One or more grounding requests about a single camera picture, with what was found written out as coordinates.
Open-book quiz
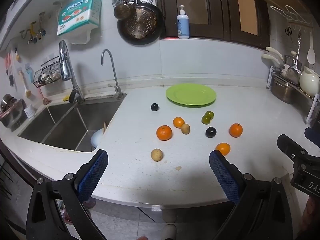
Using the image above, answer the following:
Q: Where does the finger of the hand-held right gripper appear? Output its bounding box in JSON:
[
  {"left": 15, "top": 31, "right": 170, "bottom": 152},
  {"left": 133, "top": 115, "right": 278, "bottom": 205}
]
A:
[
  {"left": 277, "top": 134, "right": 312, "bottom": 165},
  {"left": 304, "top": 127, "right": 320, "bottom": 148}
]

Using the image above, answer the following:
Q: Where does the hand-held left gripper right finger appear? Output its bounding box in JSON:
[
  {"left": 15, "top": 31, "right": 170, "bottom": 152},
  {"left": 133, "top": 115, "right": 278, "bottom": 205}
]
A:
[{"left": 209, "top": 150, "right": 293, "bottom": 240}]

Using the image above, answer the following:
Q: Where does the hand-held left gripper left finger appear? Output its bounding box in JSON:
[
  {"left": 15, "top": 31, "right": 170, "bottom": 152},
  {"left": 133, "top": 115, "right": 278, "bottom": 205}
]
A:
[{"left": 26, "top": 149, "right": 109, "bottom": 240}]

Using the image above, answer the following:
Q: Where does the orange tangerine with stem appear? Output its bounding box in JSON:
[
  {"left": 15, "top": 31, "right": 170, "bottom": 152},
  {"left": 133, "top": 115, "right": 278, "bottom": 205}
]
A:
[{"left": 229, "top": 123, "right": 243, "bottom": 138}]

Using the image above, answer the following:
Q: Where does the large orange tangerine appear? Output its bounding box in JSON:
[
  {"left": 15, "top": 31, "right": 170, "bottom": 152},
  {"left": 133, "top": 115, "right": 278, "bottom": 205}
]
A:
[{"left": 156, "top": 125, "right": 173, "bottom": 141}]

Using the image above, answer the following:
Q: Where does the green plate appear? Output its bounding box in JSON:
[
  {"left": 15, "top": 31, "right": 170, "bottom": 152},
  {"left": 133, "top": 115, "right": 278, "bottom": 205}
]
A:
[{"left": 165, "top": 83, "right": 217, "bottom": 108}]

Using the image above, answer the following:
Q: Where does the person's right forearm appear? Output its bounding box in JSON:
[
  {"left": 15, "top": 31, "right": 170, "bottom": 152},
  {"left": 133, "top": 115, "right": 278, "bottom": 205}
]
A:
[{"left": 301, "top": 196, "right": 320, "bottom": 232}]

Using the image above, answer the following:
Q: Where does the white bowl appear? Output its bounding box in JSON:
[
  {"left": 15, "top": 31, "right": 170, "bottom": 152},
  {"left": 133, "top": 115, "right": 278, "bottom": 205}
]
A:
[{"left": 90, "top": 129, "right": 104, "bottom": 147}]

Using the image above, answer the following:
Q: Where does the stainless steel sink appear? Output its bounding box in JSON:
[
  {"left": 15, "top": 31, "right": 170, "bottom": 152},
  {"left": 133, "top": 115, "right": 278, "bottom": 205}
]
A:
[{"left": 17, "top": 97, "right": 125, "bottom": 153}]

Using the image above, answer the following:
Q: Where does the large stainless steel pot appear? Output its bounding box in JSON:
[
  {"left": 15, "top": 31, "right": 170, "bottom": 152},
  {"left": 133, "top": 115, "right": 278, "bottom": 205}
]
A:
[{"left": 271, "top": 76, "right": 313, "bottom": 105}]

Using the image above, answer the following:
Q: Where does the white ceramic pitcher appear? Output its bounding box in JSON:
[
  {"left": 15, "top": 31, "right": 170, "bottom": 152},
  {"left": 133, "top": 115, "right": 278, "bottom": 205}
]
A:
[{"left": 299, "top": 66, "right": 320, "bottom": 97}]

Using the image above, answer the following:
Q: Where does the metal ladle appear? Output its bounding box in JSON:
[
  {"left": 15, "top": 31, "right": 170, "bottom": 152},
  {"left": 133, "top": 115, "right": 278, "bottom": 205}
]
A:
[{"left": 285, "top": 34, "right": 302, "bottom": 85}]

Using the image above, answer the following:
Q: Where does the metal dish rack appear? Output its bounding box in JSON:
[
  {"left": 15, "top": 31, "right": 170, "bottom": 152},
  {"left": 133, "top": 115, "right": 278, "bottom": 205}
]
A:
[{"left": 266, "top": 66, "right": 320, "bottom": 124}]

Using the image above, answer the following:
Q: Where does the white slipper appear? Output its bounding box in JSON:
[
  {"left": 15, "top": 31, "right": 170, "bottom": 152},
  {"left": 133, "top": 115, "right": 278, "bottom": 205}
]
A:
[{"left": 161, "top": 224, "right": 177, "bottom": 240}]

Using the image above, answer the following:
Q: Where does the white cup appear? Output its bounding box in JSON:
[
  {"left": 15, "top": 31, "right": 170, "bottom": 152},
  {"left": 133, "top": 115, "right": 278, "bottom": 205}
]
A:
[{"left": 24, "top": 105, "right": 35, "bottom": 119}]

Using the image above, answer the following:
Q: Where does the slim gooseneck faucet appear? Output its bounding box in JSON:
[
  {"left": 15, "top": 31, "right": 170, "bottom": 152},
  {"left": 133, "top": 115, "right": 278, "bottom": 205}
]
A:
[{"left": 101, "top": 49, "right": 127, "bottom": 100}]

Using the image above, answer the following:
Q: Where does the dish brush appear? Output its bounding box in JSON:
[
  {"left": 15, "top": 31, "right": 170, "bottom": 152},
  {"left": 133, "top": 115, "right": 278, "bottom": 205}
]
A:
[{"left": 19, "top": 71, "right": 32, "bottom": 98}]

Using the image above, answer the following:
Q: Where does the steel pot with lid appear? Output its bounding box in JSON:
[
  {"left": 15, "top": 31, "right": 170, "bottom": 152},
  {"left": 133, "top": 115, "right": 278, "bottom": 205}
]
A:
[{"left": 0, "top": 94, "right": 19, "bottom": 115}]

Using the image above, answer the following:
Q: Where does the large chrome faucet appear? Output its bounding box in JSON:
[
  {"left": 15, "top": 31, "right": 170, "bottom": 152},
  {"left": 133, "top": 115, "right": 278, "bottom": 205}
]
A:
[{"left": 59, "top": 40, "right": 85, "bottom": 105}]

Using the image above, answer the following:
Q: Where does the light blue hanging holder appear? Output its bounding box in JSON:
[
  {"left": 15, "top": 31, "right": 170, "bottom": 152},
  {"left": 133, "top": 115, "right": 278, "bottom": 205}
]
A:
[{"left": 25, "top": 65, "right": 34, "bottom": 83}]

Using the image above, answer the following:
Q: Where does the dark hanging brush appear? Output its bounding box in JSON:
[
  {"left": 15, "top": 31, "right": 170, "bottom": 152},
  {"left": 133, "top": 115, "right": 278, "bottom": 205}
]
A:
[{"left": 5, "top": 52, "right": 14, "bottom": 87}]

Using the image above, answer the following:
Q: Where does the white pump soap bottle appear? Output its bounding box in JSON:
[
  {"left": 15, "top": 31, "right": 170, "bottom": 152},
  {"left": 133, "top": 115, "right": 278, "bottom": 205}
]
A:
[{"left": 177, "top": 5, "right": 190, "bottom": 39}]

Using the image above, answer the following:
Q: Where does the black frying pan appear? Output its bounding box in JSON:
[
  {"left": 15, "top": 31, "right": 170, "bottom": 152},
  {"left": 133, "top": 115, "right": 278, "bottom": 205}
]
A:
[{"left": 117, "top": 0, "right": 165, "bottom": 46}]

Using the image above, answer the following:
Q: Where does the paper towel pack in bag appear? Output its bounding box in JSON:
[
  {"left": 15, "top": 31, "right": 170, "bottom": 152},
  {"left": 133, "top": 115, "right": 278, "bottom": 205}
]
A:
[{"left": 56, "top": 0, "right": 103, "bottom": 45}]

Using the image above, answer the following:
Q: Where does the small copper pot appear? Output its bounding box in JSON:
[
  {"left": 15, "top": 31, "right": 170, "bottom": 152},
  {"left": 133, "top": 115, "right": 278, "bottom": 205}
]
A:
[{"left": 114, "top": 0, "right": 137, "bottom": 20}]

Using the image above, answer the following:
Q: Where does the cream handled knife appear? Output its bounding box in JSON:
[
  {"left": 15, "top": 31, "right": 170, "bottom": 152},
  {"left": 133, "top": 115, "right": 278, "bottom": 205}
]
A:
[
  {"left": 262, "top": 54, "right": 284, "bottom": 67},
  {"left": 266, "top": 46, "right": 284, "bottom": 59}
]

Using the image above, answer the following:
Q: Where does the black wire basket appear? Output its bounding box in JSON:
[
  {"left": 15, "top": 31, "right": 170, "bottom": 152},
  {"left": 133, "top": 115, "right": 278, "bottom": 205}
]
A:
[{"left": 32, "top": 57, "right": 63, "bottom": 88}]

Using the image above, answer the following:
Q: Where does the white wire hanger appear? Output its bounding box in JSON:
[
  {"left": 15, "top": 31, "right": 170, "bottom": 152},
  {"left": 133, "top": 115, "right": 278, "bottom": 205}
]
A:
[{"left": 270, "top": 5, "right": 313, "bottom": 25}]

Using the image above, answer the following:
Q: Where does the yellow wall hook tool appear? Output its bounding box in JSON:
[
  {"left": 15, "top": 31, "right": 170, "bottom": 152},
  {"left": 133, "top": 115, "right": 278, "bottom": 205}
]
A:
[{"left": 20, "top": 22, "right": 47, "bottom": 44}]

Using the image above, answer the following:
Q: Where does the dark wooden window frame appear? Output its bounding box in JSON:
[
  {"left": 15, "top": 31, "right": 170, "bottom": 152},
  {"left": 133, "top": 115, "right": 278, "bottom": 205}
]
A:
[{"left": 154, "top": 0, "right": 272, "bottom": 50}]

